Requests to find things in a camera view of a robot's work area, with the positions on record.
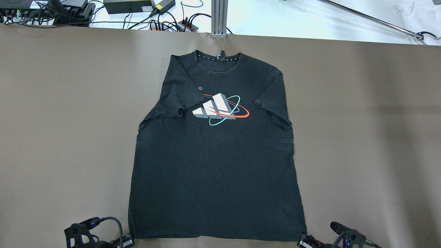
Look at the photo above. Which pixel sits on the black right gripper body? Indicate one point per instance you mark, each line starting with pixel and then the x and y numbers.
pixel 352 237

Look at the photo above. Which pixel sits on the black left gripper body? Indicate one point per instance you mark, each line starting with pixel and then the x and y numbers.
pixel 73 235

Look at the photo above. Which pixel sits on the black printed t-shirt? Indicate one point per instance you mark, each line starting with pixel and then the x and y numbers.
pixel 215 155

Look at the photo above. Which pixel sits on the metal rod with clamp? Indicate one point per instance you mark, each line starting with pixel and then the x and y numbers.
pixel 419 36

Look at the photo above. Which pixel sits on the black power adapter brick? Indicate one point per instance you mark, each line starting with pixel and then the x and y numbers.
pixel 127 6

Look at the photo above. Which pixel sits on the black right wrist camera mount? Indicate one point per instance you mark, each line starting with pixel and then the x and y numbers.
pixel 348 238

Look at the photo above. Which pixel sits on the aluminium profile post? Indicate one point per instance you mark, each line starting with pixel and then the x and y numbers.
pixel 219 18

